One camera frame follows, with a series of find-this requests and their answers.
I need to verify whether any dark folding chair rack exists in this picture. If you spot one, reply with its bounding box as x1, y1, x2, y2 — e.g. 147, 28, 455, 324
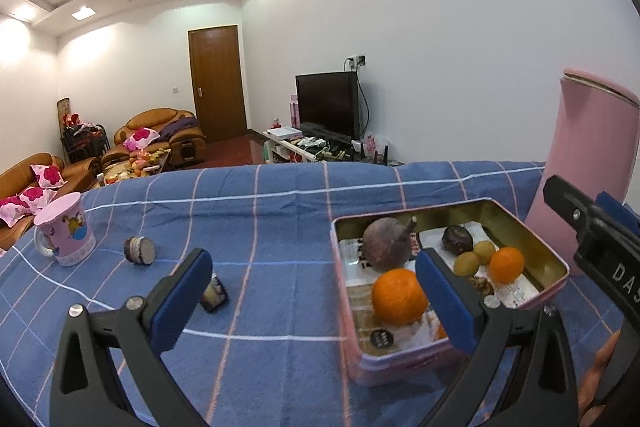
60, 122, 111, 162

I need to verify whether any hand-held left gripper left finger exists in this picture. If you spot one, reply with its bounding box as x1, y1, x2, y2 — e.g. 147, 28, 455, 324
47, 248, 215, 427

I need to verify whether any brown leather sofa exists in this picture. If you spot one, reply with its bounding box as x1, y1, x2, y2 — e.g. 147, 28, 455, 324
0, 153, 101, 253

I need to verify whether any pink tin box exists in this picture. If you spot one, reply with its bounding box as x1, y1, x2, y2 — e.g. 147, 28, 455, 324
330, 198, 571, 388

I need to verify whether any black television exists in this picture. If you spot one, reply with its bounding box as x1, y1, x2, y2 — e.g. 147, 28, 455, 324
295, 71, 362, 140

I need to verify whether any white printed paper sheet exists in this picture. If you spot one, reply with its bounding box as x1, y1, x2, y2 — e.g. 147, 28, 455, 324
340, 232, 543, 353

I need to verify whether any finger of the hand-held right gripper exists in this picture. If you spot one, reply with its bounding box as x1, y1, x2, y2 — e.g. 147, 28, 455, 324
543, 175, 608, 253
595, 191, 640, 240

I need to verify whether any orange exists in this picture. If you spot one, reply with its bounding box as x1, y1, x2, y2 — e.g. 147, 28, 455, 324
489, 246, 526, 284
371, 269, 430, 327

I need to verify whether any pink flowered bag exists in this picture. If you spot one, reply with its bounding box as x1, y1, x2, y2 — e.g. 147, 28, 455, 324
362, 133, 391, 162

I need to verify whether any blue checked cloth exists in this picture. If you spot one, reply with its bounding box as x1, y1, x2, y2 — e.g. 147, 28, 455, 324
0, 161, 631, 427

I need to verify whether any brown leather armchair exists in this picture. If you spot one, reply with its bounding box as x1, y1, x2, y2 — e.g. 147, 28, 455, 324
101, 108, 207, 170

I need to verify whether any dark layered cake roll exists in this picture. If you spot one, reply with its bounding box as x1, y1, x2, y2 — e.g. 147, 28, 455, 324
123, 235, 156, 266

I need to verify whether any white television stand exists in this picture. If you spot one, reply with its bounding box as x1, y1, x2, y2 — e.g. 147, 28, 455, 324
262, 127, 361, 165

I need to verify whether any pink flowered pillow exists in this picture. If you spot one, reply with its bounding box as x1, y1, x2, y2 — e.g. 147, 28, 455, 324
31, 164, 65, 188
0, 197, 31, 228
19, 187, 57, 212
124, 127, 160, 151

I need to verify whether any person's right hand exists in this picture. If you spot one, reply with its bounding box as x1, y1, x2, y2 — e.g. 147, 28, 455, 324
579, 327, 626, 427

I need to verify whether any brown wooden door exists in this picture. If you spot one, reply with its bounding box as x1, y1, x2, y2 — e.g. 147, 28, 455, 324
188, 25, 249, 144

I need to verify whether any large purple round fruit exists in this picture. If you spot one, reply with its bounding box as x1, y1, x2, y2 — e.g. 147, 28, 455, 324
362, 216, 418, 272

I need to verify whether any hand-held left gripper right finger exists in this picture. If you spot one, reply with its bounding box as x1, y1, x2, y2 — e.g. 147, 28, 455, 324
415, 248, 583, 427

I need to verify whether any red white cloth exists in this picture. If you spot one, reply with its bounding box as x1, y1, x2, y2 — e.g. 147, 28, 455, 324
64, 112, 98, 130

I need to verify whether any purple cloth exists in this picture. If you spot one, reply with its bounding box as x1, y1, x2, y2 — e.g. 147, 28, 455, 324
157, 117, 201, 142

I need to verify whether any black power cable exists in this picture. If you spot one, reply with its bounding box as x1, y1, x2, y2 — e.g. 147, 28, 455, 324
356, 67, 372, 140

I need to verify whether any pink cartoon mug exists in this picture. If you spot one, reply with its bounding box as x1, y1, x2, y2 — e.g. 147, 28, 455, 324
32, 192, 97, 268

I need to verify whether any wooden coffee table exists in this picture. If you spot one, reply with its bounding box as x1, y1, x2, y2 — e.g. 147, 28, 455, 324
97, 147, 173, 188

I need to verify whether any dark purple passion fruit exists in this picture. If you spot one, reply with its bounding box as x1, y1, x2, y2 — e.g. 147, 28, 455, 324
442, 226, 475, 256

